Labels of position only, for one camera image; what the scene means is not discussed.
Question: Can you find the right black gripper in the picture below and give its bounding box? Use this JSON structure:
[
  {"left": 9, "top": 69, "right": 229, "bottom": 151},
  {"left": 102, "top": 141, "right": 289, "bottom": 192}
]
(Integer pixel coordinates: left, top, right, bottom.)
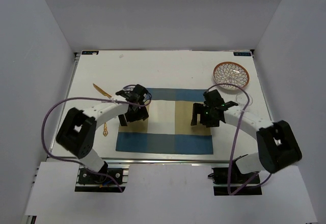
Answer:
[{"left": 192, "top": 103, "right": 221, "bottom": 127}]

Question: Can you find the blue and tan placemat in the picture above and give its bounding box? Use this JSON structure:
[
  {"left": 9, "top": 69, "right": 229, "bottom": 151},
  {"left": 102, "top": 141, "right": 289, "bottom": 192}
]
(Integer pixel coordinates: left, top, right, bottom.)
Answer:
[{"left": 116, "top": 88, "right": 213, "bottom": 155}]

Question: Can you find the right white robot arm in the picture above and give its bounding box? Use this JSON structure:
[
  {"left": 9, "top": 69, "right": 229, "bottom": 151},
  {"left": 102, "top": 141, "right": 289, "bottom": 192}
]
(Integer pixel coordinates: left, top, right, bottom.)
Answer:
[{"left": 191, "top": 90, "right": 302, "bottom": 183}]

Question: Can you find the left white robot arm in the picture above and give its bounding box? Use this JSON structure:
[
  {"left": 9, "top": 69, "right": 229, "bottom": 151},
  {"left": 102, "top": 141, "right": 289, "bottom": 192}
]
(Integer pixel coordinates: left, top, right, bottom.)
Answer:
[{"left": 56, "top": 84, "right": 152, "bottom": 183}]

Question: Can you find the gold fork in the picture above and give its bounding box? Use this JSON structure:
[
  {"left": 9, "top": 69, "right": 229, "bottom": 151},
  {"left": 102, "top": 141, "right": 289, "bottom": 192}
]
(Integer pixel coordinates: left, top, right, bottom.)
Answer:
[{"left": 102, "top": 123, "right": 108, "bottom": 137}]

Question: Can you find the gold knife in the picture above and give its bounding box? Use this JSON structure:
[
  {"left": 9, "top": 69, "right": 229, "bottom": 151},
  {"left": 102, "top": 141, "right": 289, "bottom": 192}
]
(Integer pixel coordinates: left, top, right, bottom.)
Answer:
[{"left": 93, "top": 83, "right": 112, "bottom": 98}]

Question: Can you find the clear drinking glass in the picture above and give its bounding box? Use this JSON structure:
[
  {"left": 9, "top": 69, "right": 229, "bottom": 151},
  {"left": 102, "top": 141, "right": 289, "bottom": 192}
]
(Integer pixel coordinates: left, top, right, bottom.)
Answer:
[{"left": 235, "top": 93, "right": 253, "bottom": 107}]

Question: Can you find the patterned ceramic plate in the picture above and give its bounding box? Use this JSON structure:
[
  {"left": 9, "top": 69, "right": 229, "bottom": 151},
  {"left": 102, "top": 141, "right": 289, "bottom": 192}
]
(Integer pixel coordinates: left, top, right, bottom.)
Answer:
[{"left": 213, "top": 62, "right": 250, "bottom": 91}]

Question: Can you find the right blue table label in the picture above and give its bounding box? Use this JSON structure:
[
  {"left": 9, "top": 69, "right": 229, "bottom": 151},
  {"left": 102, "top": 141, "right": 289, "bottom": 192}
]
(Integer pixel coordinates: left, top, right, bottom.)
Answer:
[{"left": 233, "top": 52, "right": 252, "bottom": 57}]

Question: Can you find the blue table label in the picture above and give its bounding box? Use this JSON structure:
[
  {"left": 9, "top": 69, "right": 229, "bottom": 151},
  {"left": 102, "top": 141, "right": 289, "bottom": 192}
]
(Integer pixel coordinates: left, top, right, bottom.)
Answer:
[
  {"left": 81, "top": 50, "right": 99, "bottom": 55},
  {"left": 233, "top": 52, "right": 252, "bottom": 57}
]

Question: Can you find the left blue table label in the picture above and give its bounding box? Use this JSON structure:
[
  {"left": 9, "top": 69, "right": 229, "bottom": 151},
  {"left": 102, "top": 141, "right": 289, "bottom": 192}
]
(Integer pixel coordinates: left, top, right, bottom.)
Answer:
[{"left": 81, "top": 50, "right": 99, "bottom": 55}]

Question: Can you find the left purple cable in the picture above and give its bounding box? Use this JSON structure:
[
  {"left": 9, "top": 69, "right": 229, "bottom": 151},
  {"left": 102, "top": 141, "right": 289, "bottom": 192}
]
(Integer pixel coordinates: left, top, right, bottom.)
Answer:
[{"left": 42, "top": 83, "right": 153, "bottom": 192}]

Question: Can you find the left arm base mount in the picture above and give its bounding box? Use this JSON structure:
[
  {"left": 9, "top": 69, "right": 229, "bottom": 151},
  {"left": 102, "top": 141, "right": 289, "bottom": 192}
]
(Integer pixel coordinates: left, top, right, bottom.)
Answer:
[{"left": 74, "top": 164, "right": 129, "bottom": 193}]

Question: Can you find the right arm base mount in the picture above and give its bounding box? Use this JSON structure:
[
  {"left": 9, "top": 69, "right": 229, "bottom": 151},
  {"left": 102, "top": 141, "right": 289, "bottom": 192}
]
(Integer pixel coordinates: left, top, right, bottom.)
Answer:
[{"left": 208, "top": 166, "right": 263, "bottom": 197}]

